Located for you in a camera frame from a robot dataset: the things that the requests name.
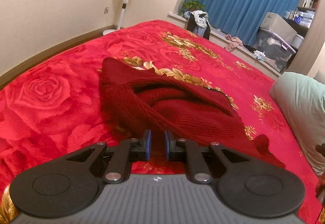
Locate dark red knitted sweater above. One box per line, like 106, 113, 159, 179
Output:
100, 57, 285, 168

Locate white bucket beside bin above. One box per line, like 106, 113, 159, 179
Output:
291, 34, 305, 49

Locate red floral bed blanket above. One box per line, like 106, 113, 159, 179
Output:
1, 20, 324, 223

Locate grey plastic storage bin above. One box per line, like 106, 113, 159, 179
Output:
253, 28, 296, 73

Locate light green pillow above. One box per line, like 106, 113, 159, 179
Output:
269, 72, 324, 177

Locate green potted plant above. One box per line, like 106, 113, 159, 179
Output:
179, 0, 205, 15

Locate pink cloth on sill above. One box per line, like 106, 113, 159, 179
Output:
225, 34, 243, 52

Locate cardboard box on bin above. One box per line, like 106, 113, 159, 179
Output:
259, 12, 297, 45

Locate dark wooden shelf unit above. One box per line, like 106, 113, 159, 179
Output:
284, 0, 320, 38

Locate pile of clothes on chair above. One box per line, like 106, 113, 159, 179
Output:
183, 10, 210, 40

